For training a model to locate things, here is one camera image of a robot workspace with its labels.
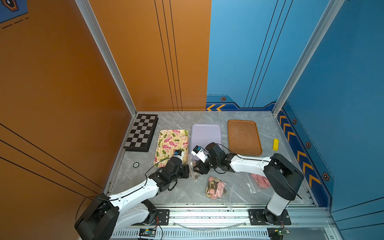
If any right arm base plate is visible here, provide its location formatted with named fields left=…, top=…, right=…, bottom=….
left=248, top=209, right=292, bottom=226

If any ziploc bag of beige cookies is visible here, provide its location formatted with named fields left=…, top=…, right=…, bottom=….
left=188, top=153, right=200, bottom=180

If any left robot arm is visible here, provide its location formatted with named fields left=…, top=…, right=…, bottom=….
left=75, top=157, right=189, bottom=240

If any black white chessboard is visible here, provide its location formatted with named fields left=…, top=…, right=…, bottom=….
left=124, top=114, right=159, bottom=152

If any right green circuit board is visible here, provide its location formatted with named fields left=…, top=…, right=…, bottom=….
left=267, top=228, right=290, bottom=240

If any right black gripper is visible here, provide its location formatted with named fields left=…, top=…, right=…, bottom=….
left=190, top=154, right=220, bottom=175

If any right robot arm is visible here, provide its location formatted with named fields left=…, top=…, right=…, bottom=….
left=191, top=143, right=305, bottom=225

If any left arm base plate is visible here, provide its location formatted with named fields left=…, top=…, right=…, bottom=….
left=134, top=209, right=170, bottom=226

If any green circuit board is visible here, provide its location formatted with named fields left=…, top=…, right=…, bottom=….
left=139, top=228, right=157, bottom=239
left=267, top=228, right=290, bottom=240

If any ziploc bag of pink cookies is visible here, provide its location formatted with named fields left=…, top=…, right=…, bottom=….
left=245, top=173, right=271, bottom=193

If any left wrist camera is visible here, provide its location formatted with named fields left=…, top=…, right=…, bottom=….
left=173, top=149, right=185, bottom=160

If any brown plastic tray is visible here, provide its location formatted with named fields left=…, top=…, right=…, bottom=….
left=228, top=120, right=263, bottom=156

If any lavender plastic tray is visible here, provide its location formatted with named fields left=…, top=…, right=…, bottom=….
left=190, top=124, right=222, bottom=153

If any floral pattern tray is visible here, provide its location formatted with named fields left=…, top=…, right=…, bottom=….
left=154, top=130, right=189, bottom=168

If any left green circuit board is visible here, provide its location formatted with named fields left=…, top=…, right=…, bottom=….
left=139, top=228, right=157, bottom=239

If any yellow rectangular block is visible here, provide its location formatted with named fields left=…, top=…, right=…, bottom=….
left=273, top=139, right=280, bottom=151

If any ziploc bag of mixed cookies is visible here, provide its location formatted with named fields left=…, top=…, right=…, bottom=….
left=205, top=176, right=235, bottom=209

